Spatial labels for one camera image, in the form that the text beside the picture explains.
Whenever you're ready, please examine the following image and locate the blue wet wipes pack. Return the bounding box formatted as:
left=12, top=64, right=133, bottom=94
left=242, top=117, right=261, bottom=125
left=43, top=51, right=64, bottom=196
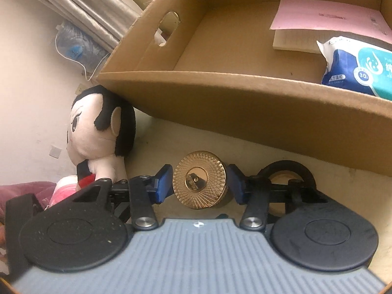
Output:
left=316, top=36, right=392, bottom=101

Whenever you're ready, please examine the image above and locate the beige desktop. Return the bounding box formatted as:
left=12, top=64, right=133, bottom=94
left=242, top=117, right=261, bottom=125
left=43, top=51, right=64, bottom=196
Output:
left=124, top=110, right=392, bottom=282

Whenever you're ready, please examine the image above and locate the pink cover notebook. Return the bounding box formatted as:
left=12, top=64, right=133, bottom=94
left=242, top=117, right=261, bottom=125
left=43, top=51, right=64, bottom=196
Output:
left=270, top=0, right=392, bottom=54

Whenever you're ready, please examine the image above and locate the grey curtain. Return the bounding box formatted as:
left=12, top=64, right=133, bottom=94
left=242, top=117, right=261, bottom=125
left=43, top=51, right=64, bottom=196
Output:
left=6, top=0, right=144, bottom=51

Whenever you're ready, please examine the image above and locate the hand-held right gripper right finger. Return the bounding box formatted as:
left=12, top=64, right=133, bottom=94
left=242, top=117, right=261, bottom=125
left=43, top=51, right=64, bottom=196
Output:
left=227, top=164, right=330, bottom=231

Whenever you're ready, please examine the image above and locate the black tape roll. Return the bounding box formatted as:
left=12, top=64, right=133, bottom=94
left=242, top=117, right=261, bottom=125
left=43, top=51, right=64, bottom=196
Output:
left=260, top=160, right=317, bottom=198

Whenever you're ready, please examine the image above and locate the plush doll with black hair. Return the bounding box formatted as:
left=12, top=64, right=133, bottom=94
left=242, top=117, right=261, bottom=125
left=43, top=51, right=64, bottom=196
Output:
left=66, top=85, right=137, bottom=190

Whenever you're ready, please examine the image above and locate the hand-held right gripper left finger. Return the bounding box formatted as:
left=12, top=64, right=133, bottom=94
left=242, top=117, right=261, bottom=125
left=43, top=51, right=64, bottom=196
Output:
left=69, top=164, right=174, bottom=231

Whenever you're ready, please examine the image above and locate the brown cardboard box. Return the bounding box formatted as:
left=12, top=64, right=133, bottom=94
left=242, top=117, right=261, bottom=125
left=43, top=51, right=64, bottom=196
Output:
left=96, top=0, right=392, bottom=178

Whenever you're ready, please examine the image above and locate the maroon cloth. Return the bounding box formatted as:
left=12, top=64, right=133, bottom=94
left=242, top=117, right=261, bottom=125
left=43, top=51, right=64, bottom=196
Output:
left=0, top=181, right=57, bottom=221

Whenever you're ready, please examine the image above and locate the gold round medal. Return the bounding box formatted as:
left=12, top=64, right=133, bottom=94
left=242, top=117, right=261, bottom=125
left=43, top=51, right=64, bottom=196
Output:
left=172, top=151, right=229, bottom=209

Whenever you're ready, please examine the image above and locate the blue water jug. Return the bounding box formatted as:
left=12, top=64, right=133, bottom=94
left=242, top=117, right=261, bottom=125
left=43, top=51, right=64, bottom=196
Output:
left=55, top=21, right=111, bottom=82

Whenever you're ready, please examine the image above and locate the pink floral cloth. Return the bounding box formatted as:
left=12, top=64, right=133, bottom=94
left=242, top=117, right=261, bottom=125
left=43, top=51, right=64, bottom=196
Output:
left=49, top=174, right=80, bottom=209

